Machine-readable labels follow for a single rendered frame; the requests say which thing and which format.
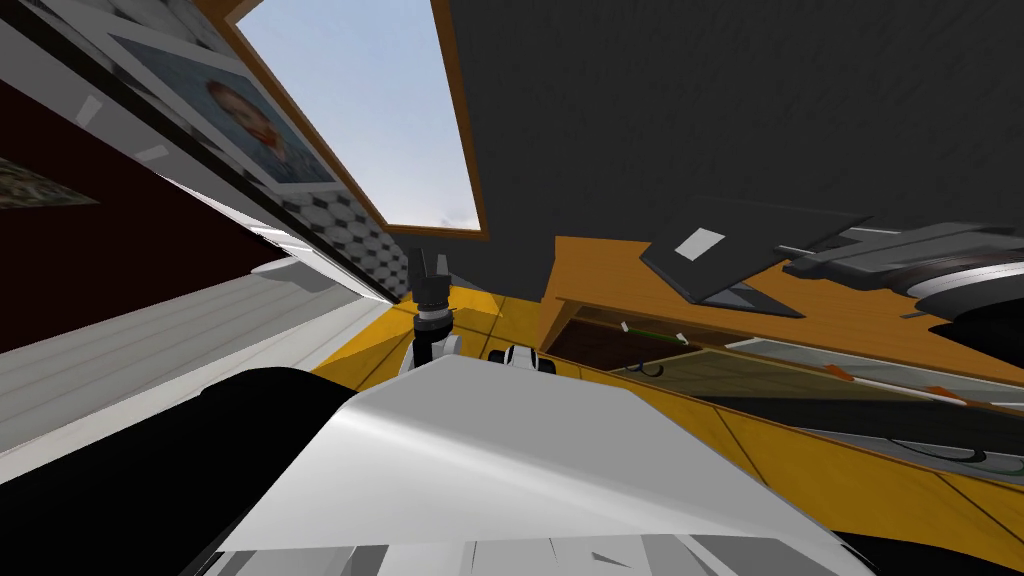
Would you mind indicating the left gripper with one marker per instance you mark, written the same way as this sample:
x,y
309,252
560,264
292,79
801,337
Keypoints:
x,y
432,290

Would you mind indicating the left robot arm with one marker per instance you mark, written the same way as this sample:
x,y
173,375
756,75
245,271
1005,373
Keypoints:
x,y
152,480

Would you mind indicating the wooden framed window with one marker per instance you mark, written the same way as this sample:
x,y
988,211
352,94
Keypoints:
x,y
376,104

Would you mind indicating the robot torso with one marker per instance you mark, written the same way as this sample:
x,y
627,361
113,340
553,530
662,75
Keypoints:
x,y
512,464

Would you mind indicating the small dark picture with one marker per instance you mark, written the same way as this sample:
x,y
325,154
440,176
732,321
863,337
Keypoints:
x,y
32,188

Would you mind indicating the portrait picture white frame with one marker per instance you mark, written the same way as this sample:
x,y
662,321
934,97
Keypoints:
x,y
240,120

